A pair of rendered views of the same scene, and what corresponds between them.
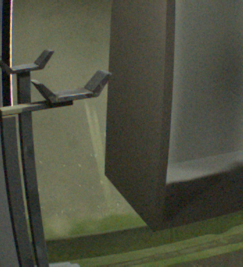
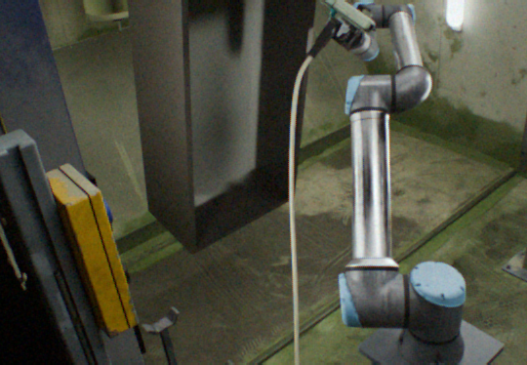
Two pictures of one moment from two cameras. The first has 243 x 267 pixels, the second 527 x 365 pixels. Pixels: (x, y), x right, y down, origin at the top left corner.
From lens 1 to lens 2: 0.69 m
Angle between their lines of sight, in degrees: 22
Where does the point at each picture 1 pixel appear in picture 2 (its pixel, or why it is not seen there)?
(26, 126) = (170, 351)
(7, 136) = not seen: outside the picture
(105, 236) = (146, 227)
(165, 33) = (186, 150)
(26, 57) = not seen: hidden behind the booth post
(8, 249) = (132, 351)
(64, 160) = (109, 182)
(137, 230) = not seen: hidden behind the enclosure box
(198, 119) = (200, 163)
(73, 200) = (121, 208)
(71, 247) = (125, 242)
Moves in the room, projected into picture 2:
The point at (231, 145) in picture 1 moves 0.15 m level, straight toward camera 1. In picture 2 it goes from (223, 170) to (227, 185)
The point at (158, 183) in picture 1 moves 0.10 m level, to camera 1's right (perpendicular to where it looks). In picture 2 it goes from (191, 229) to (215, 223)
